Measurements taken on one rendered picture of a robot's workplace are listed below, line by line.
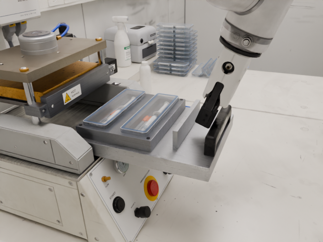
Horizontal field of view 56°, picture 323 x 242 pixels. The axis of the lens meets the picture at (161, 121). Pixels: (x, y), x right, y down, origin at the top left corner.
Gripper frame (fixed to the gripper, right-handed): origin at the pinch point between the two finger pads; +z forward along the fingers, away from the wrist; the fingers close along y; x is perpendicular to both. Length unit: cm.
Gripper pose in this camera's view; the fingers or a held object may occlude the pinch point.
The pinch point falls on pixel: (206, 115)
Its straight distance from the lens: 60.5
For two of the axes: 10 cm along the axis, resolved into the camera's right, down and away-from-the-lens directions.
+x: -8.8, -4.5, 1.7
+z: -2.9, 7.8, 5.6
